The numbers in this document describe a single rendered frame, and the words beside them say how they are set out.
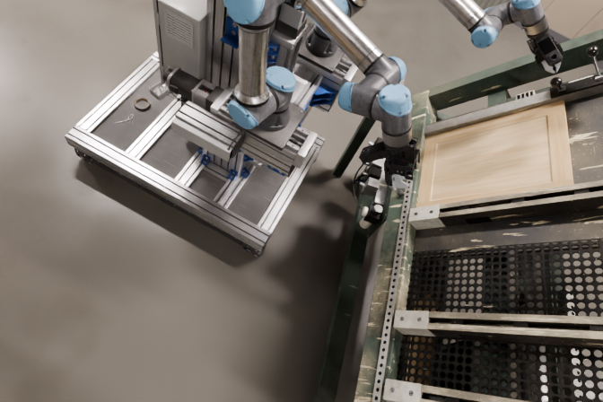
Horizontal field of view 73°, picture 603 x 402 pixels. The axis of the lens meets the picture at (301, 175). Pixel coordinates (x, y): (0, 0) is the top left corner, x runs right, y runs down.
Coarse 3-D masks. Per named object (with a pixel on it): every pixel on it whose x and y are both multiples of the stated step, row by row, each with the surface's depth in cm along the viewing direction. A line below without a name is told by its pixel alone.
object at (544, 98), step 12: (540, 96) 162; (564, 96) 155; (576, 96) 154; (588, 96) 153; (492, 108) 174; (504, 108) 170; (516, 108) 166; (528, 108) 164; (444, 120) 188; (456, 120) 184; (468, 120) 179; (480, 120) 176; (432, 132) 190
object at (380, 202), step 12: (360, 168) 211; (372, 168) 193; (360, 180) 208; (372, 180) 189; (384, 180) 194; (360, 192) 202; (372, 192) 192; (384, 192) 191; (372, 204) 189; (384, 204) 187; (372, 216) 182; (384, 216) 180; (372, 228) 192
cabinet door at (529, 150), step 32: (480, 128) 175; (512, 128) 164; (544, 128) 155; (448, 160) 176; (480, 160) 165; (512, 160) 156; (544, 160) 147; (448, 192) 166; (480, 192) 156; (512, 192) 147
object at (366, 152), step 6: (372, 144) 115; (378, 144) 113; (366, 150) 115; (372, 150) 113; (378, 150) 111; (384, 150) 109; (360, 156) 116; (366, 156) 114; (372, 156) 113; (378, 156) 112; (384, 156) 111
